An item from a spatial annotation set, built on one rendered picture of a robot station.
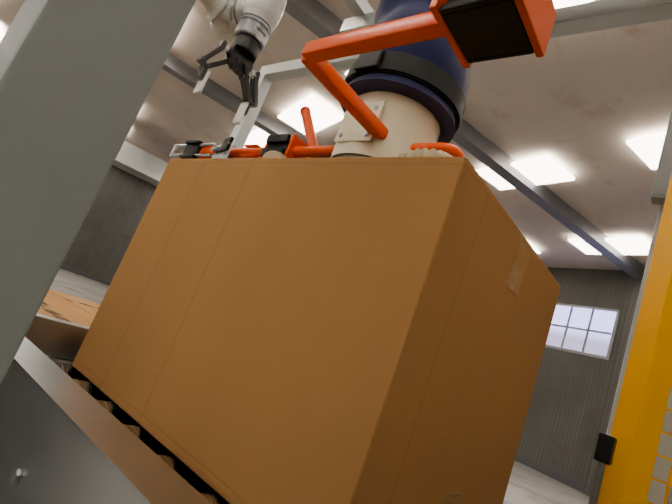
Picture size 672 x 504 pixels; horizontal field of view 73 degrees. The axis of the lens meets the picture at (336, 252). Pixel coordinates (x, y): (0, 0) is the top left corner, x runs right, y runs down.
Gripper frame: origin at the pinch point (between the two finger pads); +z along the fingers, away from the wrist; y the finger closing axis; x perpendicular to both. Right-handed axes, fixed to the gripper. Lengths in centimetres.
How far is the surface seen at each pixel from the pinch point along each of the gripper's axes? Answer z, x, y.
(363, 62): 3, -58, -10
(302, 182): 31, -66, -20
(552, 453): 84, 87, 898
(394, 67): 4, -63, -8
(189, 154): 15.9, -0.5, -1.7
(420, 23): 15, -81, -26
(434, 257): 38, -88, -20
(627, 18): -188, -41, 184
